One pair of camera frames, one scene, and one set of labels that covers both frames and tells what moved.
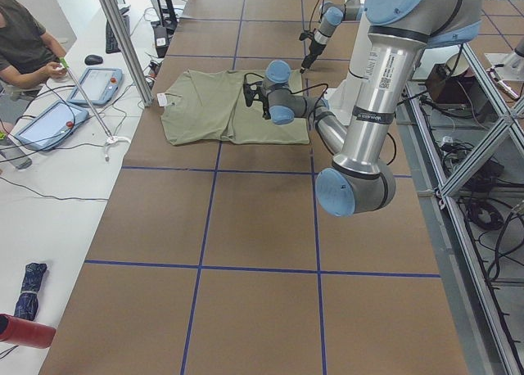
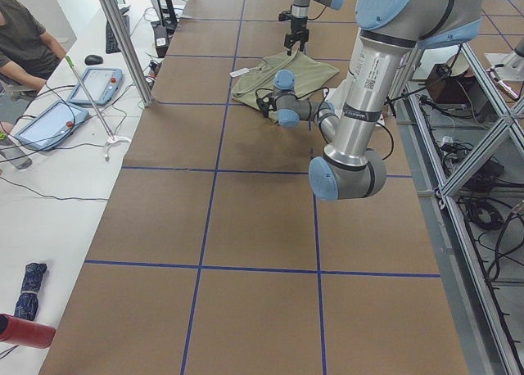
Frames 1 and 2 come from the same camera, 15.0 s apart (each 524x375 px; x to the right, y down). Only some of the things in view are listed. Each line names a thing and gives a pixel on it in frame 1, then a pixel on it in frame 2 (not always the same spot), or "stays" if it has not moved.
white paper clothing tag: (162, 100) → (239, 71)
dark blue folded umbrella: (28, 300) stays
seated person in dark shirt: (25, 55) stays
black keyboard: (111, 42) stays
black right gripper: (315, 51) → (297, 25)
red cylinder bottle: (20, 332) stays
